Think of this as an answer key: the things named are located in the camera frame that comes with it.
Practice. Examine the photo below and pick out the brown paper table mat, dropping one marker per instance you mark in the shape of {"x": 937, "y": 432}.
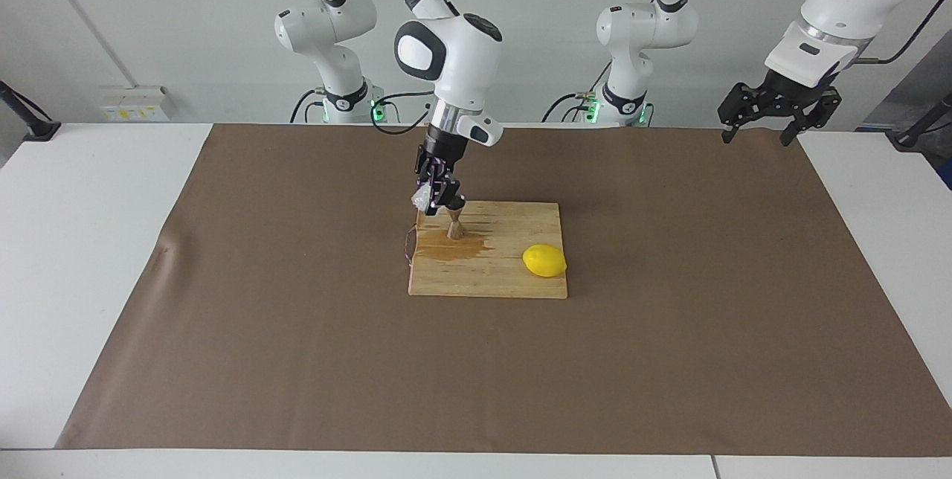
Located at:
{"x": 297, "y": 352}

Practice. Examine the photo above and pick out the black clamp stand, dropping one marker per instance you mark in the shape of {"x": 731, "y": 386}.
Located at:
{"x": 37, "y": 129}
{"x": 909, "y": 138}

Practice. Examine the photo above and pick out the steel double jigger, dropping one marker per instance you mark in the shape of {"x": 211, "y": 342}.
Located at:
{"x": 454, "y": 230}

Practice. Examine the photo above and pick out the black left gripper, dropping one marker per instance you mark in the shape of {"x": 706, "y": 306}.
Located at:
{"x": 792, "y": 88}

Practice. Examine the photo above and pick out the wooden cutting board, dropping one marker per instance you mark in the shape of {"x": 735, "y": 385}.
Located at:
{"x": 483, "y": 278}

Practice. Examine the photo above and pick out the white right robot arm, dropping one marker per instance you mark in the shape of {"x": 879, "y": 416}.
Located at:
{"x": 454, "y": 55}

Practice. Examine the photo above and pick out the white wall socket box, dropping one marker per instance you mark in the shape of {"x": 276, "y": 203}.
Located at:
{"x": 134, "y": 103}

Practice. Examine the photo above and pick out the yellow lemon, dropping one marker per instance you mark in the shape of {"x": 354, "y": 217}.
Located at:
{"x": 544, "y": 260}

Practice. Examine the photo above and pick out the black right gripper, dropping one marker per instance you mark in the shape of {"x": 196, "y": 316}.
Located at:
{"x": 445, "y": 148}

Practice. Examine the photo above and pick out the small clear glass cup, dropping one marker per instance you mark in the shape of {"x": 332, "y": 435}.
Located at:
{"x": 421, "y": 200}

